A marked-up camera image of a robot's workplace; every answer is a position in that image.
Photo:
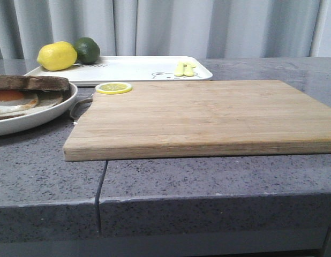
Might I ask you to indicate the metal cutting board handle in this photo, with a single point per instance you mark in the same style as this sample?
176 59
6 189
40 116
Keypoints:
79 108

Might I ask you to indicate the wooden cutting board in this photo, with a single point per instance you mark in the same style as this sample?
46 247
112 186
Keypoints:
201 118

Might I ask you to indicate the lemon slice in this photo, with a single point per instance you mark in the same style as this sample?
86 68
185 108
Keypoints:
113 88

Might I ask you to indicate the yellow lemon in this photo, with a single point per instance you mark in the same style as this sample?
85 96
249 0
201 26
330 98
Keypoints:
57 56

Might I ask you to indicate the white rectangular tray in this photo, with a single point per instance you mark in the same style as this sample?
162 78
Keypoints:
127 68

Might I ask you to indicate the grey curtain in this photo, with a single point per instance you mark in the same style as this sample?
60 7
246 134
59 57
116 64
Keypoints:
201 29

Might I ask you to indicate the yellow-green plastic fork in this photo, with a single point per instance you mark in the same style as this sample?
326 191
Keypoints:
179 69

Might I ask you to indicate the fried egg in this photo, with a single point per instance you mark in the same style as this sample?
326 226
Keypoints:
16 100

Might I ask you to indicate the white round plate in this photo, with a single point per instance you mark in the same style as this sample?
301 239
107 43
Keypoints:
25 122

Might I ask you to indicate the green lime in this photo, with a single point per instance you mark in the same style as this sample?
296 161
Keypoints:
87 50

